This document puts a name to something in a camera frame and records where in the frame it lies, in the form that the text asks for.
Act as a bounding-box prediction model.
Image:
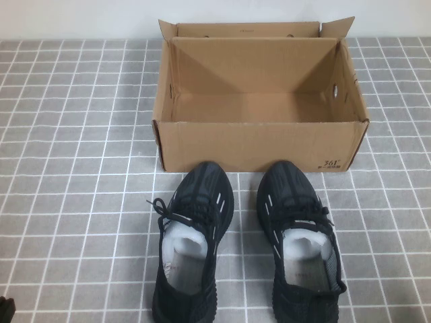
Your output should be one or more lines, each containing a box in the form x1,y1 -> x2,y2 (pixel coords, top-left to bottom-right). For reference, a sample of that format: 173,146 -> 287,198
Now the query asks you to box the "black knit sneaker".
145,160 -> 236,323
256,160 -> 348,323

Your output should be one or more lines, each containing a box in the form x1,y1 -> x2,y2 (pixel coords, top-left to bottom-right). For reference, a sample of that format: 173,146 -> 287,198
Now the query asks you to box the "brown cardboard shoe box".
152,15 -> 370,174

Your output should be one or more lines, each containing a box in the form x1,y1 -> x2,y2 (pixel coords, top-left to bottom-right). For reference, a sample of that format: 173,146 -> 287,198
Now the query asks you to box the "white foam shoe stuffing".
281,222 -> 333,293
163,219 -> 210,287

